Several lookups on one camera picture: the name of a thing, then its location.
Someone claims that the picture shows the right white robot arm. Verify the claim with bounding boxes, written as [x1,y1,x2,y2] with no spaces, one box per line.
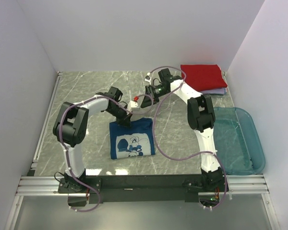
[140,68,226,191]

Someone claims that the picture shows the red folded t shirt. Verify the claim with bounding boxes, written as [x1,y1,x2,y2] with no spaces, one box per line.
[180,64,228,92]

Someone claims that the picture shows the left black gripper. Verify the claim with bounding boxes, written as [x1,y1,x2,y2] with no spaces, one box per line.
[107,104,133,128]

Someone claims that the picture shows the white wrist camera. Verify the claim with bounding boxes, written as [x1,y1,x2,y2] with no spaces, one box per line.
[144,72,152,84]
[127,96,140,113]

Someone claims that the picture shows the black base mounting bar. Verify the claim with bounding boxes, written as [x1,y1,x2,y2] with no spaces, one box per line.
[58,174,228,204]

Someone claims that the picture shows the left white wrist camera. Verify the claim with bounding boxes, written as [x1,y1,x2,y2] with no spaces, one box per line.
[127,96,140,113]

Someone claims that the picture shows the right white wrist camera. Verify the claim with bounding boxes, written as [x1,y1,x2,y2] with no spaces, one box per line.
[144,72,152,84]

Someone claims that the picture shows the teal plastic bin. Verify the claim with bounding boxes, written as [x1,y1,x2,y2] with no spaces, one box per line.
[214,107,265,175]

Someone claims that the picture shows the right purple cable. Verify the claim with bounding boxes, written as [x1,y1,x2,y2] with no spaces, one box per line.
[149,66,228,210]

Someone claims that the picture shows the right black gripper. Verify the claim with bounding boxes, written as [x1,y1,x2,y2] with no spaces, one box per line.
[140,85,169,109]

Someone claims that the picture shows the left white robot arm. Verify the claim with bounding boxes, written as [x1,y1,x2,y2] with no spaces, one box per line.
[53,87,138,193]

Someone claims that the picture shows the blue t shirt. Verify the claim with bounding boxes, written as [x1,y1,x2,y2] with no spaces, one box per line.
[109,117,156,160]

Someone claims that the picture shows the lavender folded t shirt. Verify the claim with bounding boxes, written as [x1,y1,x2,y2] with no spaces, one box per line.
[201,88,228,95]

